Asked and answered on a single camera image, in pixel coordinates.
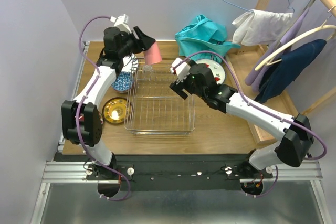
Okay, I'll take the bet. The white garment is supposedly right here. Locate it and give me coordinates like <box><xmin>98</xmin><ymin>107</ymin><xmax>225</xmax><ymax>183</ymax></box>
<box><xmin>232</xmin><ymin>9</ymin><xmax>293</xmax><ymax>46</ymax></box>

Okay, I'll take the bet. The gold black plate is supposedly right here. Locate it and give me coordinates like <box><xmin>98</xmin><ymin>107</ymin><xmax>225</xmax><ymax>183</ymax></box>
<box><xmin>102</xmin><ymin>97</ymin><xmax>132</xmax><ymax>125</ymax></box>

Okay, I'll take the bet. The white watermelon plate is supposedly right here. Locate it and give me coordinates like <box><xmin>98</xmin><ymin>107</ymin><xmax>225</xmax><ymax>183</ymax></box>
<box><xmin>196</xmin><ymin>59</ymin><xmax>226</xmax><ymax>84</ymax></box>

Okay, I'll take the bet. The purple garment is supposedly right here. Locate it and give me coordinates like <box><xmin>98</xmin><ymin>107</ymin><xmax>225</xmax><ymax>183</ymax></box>
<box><xmin>244</xmin><ymin>8</ymin><xmax>310</xmax><ymax>93</ymax></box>

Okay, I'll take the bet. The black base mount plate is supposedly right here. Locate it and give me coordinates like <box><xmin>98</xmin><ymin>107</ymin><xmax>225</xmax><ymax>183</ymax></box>
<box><xmin>52</xmin><ymin>153</ymin><xmax>310</xmax><ymax>193</ymax></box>

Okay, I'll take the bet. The grey metal hanger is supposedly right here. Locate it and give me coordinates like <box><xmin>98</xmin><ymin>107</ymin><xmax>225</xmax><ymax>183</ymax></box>
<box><xmin>302</xmin><ymin>0</ymin><xmax>316</xmax><ymax>13</ymax></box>

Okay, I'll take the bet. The wooden clothes rack frame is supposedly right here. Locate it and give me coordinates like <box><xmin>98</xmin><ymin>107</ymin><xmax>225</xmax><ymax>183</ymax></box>
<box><xmin>228</xmin><ymin>0</ymin><xmax>335</xmax><ymax>145</ymax></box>

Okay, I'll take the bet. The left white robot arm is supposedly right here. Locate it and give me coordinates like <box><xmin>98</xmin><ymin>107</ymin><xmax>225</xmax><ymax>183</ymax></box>
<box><xmin>61</xmin><ymin>26</ymin><xmax>160</xmax><ymax>179</ymax></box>

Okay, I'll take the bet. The wire dish rack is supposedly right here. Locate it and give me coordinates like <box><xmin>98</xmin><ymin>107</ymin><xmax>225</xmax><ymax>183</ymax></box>
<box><xmin>124</xmin><ymin>60</ymin><xmax>195</xmax><ymax>135</ymax></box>

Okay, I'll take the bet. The cream plastic hanger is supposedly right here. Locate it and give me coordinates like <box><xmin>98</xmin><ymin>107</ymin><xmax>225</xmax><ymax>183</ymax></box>
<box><xmin>254</xmin><ymin>24</ymin><xmax>335</xmax><ymax>71</ymax></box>

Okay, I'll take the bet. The navy garment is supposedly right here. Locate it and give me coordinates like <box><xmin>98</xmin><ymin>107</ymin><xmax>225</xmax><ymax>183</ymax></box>
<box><xmin>255</xmin><ymin>39</ymin><xmax>327</xmax><ymax>103</ymax></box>

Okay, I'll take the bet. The pink plastic cup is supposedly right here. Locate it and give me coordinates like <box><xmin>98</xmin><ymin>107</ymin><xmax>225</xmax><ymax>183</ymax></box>
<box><xmin>143</xmin><ymin>42</ymin><xmax>162</xmax><ymax>65</ymax></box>

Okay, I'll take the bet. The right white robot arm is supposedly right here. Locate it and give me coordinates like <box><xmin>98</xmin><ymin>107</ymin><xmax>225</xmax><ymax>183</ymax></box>
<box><xmin>170</xmin><ymin>62</ymin><xmax>313</xmax><ymax>178</ymax></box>

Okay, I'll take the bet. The clear glass cup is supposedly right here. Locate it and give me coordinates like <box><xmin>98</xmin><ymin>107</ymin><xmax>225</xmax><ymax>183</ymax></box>
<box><xmin>142</xmin><ymin>65</ymin><xmax>153</xmax><ymax>80</ymax></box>

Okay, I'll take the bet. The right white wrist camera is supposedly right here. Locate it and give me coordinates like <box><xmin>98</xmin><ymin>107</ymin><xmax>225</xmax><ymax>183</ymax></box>
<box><xmin>170</xmin><ymin>58</ymin><xmax>190</xmax><ymax>82</ymax></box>

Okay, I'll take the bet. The teal cloth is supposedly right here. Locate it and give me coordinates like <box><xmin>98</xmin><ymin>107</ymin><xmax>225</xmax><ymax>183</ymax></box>
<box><xmin>175</xmin><ymin>15</ymin><xmax>241</xmax><ymax>56</ymax></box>

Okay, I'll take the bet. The blue patterned bowl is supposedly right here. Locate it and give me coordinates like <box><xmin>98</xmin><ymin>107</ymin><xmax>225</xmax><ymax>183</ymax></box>
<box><xmin>112</xmin><ymin>72</ymin><xmax>134</xmax><ymax>93</ymax></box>

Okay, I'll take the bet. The white blue striped plate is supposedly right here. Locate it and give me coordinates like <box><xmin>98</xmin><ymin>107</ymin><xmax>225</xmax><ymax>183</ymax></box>
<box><xmin>122</xmin><ymin>54</ymin><xmax>139</xmax><ymax>74</ymax></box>

